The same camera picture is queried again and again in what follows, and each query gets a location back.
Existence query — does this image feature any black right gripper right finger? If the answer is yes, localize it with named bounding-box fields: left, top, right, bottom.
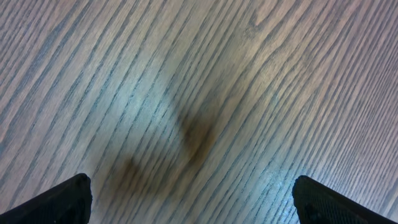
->
left=292, top=175, right=396, bottom=224

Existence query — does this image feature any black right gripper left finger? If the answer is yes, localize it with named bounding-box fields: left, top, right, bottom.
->
left=1, top=173, right=93, bottom=224

